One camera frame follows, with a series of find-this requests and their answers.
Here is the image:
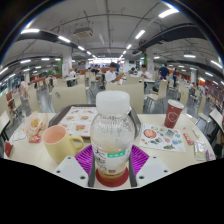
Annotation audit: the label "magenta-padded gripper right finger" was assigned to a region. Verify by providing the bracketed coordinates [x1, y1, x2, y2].
[128, 144, 173, 189]

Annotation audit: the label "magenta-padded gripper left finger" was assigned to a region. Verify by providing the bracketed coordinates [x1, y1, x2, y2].
[53, 144, 97, 189]

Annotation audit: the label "clear plastic tea bottle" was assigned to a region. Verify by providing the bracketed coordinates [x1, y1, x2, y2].
[89, 90, 137, 183]

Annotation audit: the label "pale yellow mug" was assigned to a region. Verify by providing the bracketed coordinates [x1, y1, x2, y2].
[41, 124, 85, 165]

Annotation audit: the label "small red packet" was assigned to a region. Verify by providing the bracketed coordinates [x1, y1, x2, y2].
[3, 141, 14, 158]
[182, 132, 195, 146]

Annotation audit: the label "dark tray with menu sheet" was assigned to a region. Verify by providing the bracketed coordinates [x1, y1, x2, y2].
[48, 103, 142, 138]

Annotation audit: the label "clear plastic packet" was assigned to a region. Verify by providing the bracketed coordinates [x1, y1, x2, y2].
[194, 139, 208, 162]

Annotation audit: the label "crumpled food wrapper bag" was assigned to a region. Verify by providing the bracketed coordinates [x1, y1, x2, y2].
[22, 111, 50, 144]

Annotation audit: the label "red paper cup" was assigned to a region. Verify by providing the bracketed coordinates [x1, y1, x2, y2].
[163, 98, 185, 130]

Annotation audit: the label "white paper sheet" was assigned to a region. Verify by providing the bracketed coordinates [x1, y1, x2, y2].
[11, 129, 28, 143]

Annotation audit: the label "white neighbouring table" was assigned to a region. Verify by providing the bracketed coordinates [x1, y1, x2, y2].
[208, 108, 224, 134]

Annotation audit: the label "ceiling air conditioner unit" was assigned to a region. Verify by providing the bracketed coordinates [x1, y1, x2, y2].
[72, 26, 94, 38]

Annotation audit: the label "ceiling strip lights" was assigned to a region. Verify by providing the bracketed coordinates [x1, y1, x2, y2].
[0, 8, 224, 88]

